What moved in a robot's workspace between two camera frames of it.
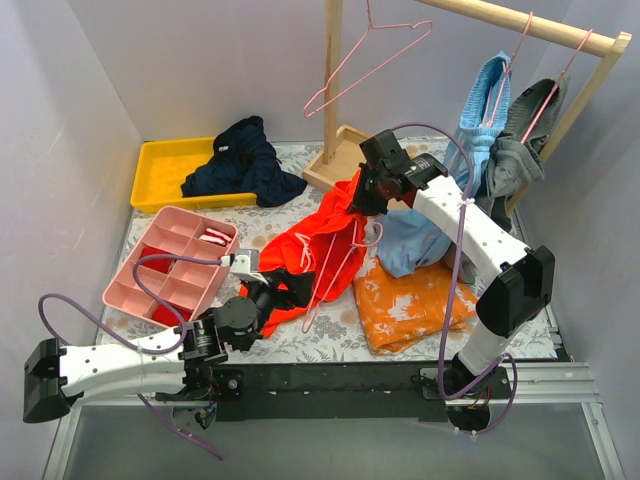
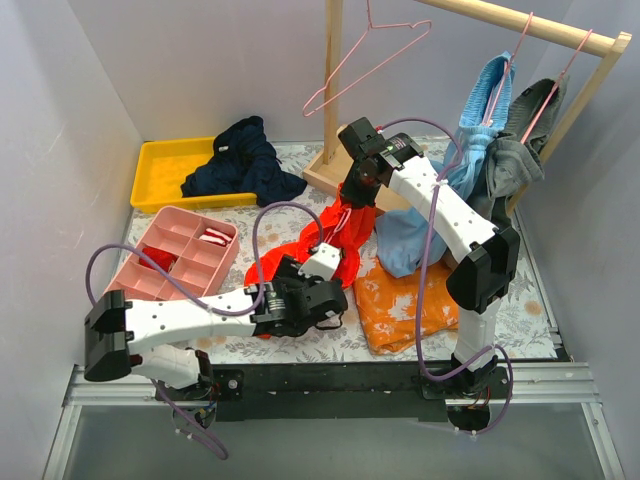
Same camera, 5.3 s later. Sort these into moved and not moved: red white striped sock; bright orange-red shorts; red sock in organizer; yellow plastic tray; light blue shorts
Moved: bright orange-red shorts
Not moved: light blue shorts; red sock in organizer; yellow plastic tray; red white striped sock
